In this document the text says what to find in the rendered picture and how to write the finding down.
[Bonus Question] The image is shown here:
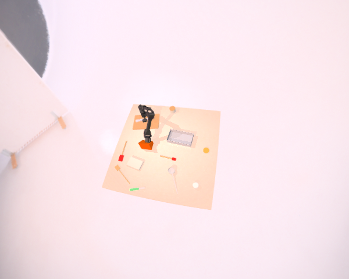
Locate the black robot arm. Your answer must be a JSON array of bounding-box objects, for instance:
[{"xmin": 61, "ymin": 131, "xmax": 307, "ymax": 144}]
[{"xmin": 138, "ymin": 104, "xmax": 155, "ymax": 143}]

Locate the white canister with orange lid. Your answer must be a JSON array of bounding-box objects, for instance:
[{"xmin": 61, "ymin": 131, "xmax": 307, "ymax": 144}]
[{"xmin": 169, "ymin": 106, "xmax": 176, "ymax": 113}]

